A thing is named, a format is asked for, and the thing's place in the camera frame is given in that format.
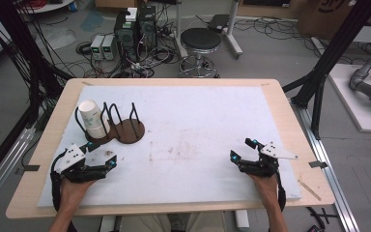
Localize white platform board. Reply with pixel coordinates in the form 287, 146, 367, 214
328, 63, 371, 134

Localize white paper cup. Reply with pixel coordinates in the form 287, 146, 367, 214
77, 99, 111, 140

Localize cardboard box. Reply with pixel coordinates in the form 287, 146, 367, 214
297, 0, 371, 41

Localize flat black device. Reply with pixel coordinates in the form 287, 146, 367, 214
207, 14, 231, 34

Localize round white table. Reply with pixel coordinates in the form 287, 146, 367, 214
16, 0, 75, 15

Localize white foam mat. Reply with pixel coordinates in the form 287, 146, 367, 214
37, 84, 302, 208

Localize white metal stand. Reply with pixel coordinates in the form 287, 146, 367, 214
173, 0, 244, 60

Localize aluminium rail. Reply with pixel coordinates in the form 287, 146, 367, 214
0, 127, 37, 216
290, 99, 360, 232

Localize wooden cup rack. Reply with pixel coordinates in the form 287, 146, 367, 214
73, 101, 146, 145

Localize black round stool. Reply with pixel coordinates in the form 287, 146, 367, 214
178, 27, 222, 78

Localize thin wooden stick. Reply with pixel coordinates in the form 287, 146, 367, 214
297, 179, 323, 202

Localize person's beige pants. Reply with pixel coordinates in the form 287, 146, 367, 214
119, 212, 227, 232

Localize small white box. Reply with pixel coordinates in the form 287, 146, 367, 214
125, 7, 139, 23

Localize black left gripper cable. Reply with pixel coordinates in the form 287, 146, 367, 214
50, 151, 70, 213

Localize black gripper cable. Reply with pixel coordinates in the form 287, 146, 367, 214
274, 171, 287, 213
50, 151, 70, 213

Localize grey power supply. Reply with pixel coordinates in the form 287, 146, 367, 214
90, 34, 106, 61
101, 34, 117, 61

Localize black computer tower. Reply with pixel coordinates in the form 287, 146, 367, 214
137, 5, 158, 50
113, 11, 140, 63

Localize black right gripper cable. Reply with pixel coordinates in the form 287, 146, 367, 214
274, 171, 287, 213

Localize person's left hand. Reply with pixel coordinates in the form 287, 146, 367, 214
59, 178, 97, 211

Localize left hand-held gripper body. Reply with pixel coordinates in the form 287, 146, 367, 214
51, 143, 109, 185

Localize white table leg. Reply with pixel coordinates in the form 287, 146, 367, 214
99, 215, 117, 232
234, 209, 251, 232

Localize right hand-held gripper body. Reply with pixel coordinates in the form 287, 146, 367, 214
238, 141, 300, 178

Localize black frame post with cables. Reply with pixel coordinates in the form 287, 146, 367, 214
0, 0, 74, 191

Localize person's right hand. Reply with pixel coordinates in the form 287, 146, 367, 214
247, 174, 280, 208

